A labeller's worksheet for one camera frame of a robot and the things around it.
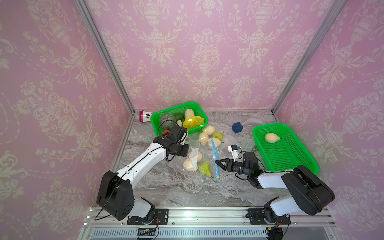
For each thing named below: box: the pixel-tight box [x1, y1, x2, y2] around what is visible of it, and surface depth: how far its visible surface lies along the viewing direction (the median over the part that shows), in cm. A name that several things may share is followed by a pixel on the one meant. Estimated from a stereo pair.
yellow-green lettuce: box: [182, 115, 205, 130], surface depth 107 cm
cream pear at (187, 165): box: [183, 158, 194, 172], surface depth 87 cm
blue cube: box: [231, 122, 243, 134], surface depth 108 cm
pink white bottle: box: [139, 110, 154, 123], surface depth 111 cm
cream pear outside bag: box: [204, 125, 216, 136], surface depth 104 cm
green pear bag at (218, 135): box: [212, 131, 223, 141], surface depth 102 cm
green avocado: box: [173, 112, 184, 121], surface depth 114 cm
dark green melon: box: [160, 114, 177, 130], surface depth 104 cm
